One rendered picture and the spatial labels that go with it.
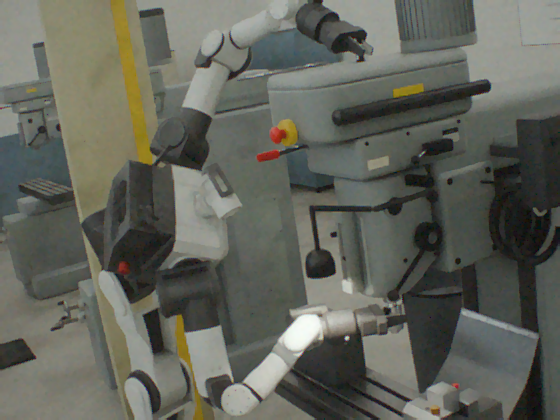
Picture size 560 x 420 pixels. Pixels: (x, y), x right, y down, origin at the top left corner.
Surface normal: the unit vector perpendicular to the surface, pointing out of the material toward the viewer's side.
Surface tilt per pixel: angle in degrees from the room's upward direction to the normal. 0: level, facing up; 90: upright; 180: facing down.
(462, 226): 90
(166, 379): 81
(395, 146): 90
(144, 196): 58
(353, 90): 90
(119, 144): 90
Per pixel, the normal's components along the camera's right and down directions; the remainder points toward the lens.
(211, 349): 0.33, -0.12
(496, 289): -0.86, 0.24
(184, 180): 0.54, -0.46
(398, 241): 0.49, 0.13
